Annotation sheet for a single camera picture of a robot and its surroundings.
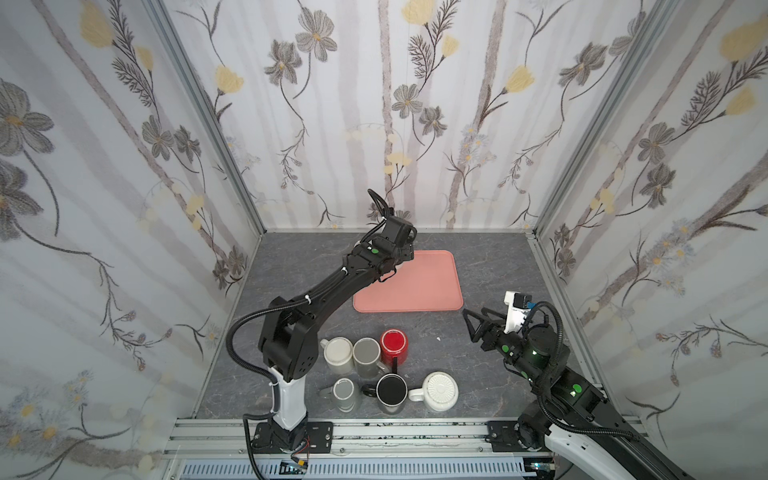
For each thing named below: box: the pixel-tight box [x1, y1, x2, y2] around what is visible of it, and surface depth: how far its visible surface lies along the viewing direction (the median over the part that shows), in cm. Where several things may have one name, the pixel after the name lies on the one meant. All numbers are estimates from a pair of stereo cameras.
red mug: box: [380, 328, 409, 366], surface depth 84 cm
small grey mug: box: [320, 377, 356, 413], surface depth 75 cm
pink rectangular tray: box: [352, 250, 464, 313], surface depth 103 cm
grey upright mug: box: [352, 337, 389, 380], surface depth 80 cm
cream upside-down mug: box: [320, 336, 353, 375], surface depth 83 cm
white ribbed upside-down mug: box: [408, 371, 459, 412], surface depth 76 cm
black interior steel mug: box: [362, 373, 409, 415], surface depth 76 cm
